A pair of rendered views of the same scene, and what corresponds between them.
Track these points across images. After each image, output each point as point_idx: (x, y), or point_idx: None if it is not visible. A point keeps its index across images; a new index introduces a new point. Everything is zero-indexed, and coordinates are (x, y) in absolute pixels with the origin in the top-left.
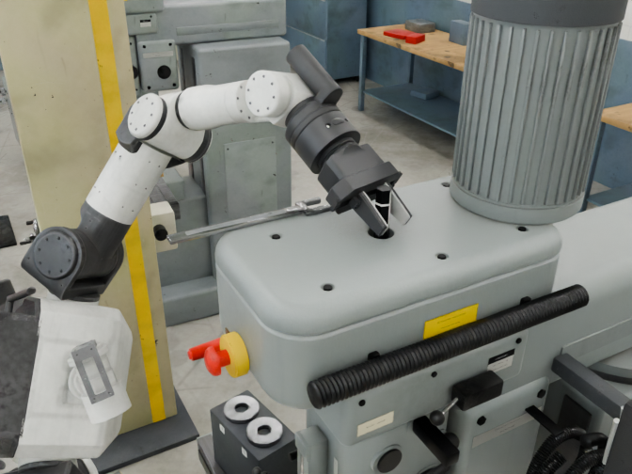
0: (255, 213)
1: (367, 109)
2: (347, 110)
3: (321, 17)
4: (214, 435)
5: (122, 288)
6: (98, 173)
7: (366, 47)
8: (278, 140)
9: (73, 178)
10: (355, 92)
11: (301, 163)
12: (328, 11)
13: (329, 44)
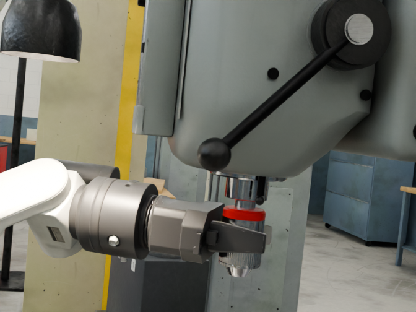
0: (260, 268)
1: (405, 266)
2: (384, 264)
3: (367, 182)
4: (111, 275)
5: (96, 253)
6: (102, 119)
7: (408, 203)
8: (296, 194)
9: (78, 117)
10: (395, 254)
11: (327, 288)
12: (374, 176)
13: (372, 207)
